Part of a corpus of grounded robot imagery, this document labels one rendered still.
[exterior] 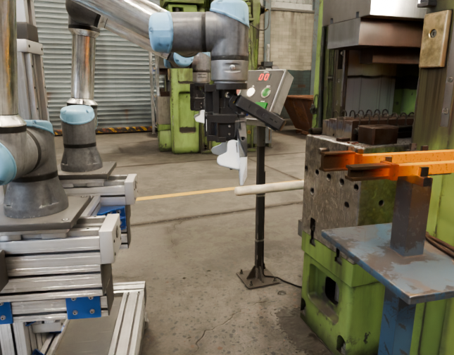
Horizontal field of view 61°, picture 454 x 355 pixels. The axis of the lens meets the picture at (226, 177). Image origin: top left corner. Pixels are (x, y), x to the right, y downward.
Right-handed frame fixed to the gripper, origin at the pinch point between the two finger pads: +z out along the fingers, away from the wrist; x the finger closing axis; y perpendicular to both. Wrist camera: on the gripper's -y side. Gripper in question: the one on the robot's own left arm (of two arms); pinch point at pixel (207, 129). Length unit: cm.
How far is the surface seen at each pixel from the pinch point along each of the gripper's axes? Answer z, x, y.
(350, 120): -6, 27, -54
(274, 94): -14.8, -16.4, -34.5
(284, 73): -24, -19, -40
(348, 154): -3, 83, -28
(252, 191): 31.4, -7.7, -22.4
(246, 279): 92, -31, -24
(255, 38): -93, -500, -121
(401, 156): -2, 82, -42
